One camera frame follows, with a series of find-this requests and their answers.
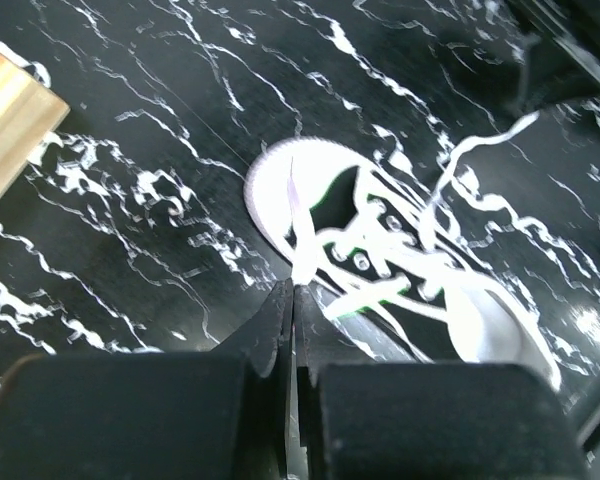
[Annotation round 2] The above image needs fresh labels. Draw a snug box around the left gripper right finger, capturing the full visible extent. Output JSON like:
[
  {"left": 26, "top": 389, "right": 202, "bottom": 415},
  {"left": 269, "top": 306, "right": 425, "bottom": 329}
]
[{"left": 293, "top": 284, "right": 596, "bottom": 480}]

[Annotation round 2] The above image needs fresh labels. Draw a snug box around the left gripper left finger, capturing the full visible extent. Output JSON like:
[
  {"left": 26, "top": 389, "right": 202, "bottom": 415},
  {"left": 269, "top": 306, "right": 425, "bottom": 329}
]
[{"left": 0, "top": 281, "right": 293, "bottom": 479}]

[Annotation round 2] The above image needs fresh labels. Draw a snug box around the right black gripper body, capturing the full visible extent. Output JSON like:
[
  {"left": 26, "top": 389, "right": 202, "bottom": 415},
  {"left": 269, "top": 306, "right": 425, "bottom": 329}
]
[{"left": 506, "top": 0, "right": 600, "bottom": 113}]

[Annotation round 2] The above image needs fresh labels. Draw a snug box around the white sneaker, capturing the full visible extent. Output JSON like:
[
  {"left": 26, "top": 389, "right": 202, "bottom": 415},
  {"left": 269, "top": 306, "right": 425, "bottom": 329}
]
[{"left": 244, "top": 137, "right": 561, "bottom": 389}]

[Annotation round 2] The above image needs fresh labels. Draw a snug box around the white shoelace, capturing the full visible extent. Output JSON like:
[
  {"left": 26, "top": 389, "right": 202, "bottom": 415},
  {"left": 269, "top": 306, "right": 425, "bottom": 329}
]
[{"left": 287, "top": 112, "right": 541, "bottom": 321}]

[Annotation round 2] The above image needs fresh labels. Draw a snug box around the black marble mat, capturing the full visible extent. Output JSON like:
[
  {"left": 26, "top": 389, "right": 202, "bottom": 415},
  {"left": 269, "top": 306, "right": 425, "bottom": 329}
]
[{"left": 0, "top": 1, "right": 600, "bottom": 405}]

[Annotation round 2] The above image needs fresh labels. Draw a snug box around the wooden tray rack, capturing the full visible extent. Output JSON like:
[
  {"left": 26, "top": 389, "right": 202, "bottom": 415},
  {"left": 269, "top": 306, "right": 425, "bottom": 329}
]
[{"left": 0, "top": 52, "right": 70, "bottom": 198}]

